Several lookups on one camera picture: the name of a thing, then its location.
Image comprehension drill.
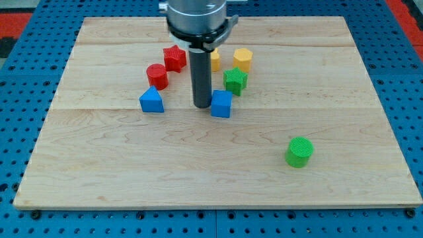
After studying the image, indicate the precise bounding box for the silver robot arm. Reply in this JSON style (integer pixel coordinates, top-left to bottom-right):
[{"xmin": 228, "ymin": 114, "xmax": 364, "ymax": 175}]
[{"xmin": 159, "ymin": 0, "xmax": 239, "ymax": 53}]

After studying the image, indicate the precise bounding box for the blue cube block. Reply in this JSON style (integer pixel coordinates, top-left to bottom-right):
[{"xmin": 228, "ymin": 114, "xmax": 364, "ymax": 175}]
[{"xmin": 211, "ymin": 90, "xmax": 233, "ymax": 118}]

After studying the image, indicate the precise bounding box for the green star block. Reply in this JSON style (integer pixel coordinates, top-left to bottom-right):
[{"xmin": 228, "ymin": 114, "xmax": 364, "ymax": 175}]
[{"xmin": 223, "ymin": 67, "xmax": 248, "ymax": 97}]

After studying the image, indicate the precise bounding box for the yellow block behind rod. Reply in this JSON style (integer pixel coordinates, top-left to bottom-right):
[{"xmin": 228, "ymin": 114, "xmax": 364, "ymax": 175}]
[{"xmin": 210, "ymin": 48, "xmax": 221, "ymax": 72}]

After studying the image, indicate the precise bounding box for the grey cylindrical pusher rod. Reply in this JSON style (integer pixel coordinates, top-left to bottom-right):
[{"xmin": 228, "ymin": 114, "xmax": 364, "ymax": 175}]
[{"xmin": 189, "ymin": 51, "xmax": 212, "ymax": 108}]

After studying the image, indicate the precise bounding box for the blue triangle block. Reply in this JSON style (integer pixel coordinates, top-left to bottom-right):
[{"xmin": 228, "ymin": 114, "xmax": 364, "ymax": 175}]
[{"xmin": 139, "ymin": 85, "xmax": 165, "ymax": 113}]

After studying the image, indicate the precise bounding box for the yellow hexagon block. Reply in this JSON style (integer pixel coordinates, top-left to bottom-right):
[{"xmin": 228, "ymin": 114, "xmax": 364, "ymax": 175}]
[{"xmin": 233, "ymin": 48, "xmax": 253, "ymax": 73}]

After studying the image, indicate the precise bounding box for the red star block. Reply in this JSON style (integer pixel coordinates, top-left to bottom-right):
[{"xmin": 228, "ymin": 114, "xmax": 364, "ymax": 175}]
[{"xmin": 163, "ymin": 45, "xmax": 187, "ymax": 73}]

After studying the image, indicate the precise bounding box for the red cylinder block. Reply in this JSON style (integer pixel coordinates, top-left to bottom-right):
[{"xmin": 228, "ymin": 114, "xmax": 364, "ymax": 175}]
[{"xmin": 146, "ymin": 63, "xmax": 169, "ymax": 91}]

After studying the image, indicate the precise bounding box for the green cylinder block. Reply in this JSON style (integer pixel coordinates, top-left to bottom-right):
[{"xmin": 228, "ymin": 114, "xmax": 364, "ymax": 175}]
[{"xmin": 285, "ymin": 137, "xmax": 314, "ymax": 168}]

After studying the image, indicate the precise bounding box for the wooden board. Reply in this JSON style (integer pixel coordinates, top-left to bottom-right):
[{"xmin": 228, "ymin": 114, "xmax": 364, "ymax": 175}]
[{"xmin": 14, "ymin": 17, "xmax": 422, "ymax": 210}]

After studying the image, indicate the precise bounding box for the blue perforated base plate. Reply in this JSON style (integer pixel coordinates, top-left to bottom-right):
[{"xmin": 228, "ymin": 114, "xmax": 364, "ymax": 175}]
[{"xmin": 1, "ymin": 0, "xmax": 422, "ymax": 237}]

